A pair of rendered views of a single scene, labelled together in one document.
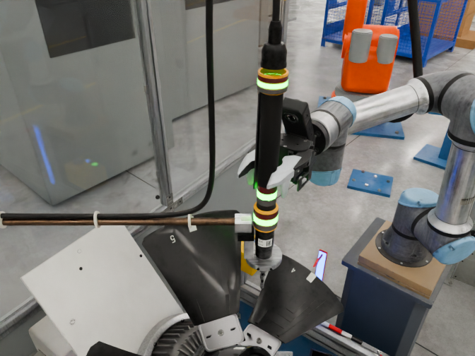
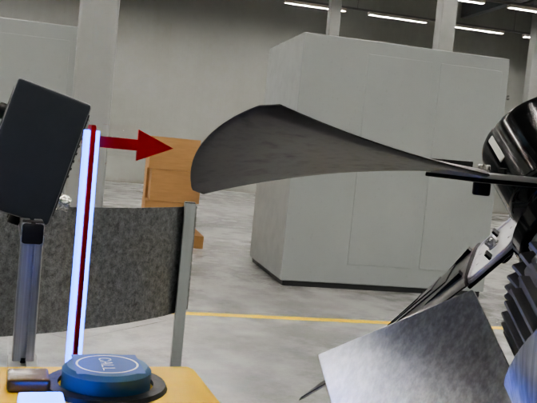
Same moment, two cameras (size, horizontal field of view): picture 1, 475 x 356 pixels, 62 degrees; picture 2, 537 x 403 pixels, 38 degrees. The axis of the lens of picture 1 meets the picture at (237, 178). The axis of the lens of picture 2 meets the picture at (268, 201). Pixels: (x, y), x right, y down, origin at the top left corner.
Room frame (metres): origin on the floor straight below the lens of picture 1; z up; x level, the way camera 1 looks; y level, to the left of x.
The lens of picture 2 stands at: (1.23, 0.21, 1.19)
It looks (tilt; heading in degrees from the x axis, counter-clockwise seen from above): 4 degrees down; 216
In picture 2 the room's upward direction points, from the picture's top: 6 degrees clockwise
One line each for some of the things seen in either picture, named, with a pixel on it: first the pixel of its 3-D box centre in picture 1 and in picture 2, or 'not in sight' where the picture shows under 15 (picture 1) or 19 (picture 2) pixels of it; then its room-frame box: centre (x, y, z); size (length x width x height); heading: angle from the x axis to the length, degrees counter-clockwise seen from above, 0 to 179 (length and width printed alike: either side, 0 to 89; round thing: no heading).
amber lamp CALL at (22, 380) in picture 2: not in sight; (28, 380); (1.01, -0.07, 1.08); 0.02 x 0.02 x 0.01; 55
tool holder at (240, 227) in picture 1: (259, 239); not in sight; (0.54, -0.04, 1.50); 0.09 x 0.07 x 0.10; 90
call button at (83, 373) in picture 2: not in sight; (105, 378); (0.98, -0.05, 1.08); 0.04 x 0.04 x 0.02
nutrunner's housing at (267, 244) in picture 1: (268, 168); not in sight; (0.55, -0.05, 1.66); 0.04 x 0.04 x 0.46
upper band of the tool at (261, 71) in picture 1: (272, 80); not in sight; (0.55, -0.05, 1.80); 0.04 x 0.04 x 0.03
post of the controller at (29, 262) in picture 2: not in sight; (27, 290); (0.54, -0.69, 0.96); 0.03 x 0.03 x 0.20; 55
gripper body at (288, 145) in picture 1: (296, 152); not in sight; (0.64, -0.11, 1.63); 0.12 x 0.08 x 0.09; 145
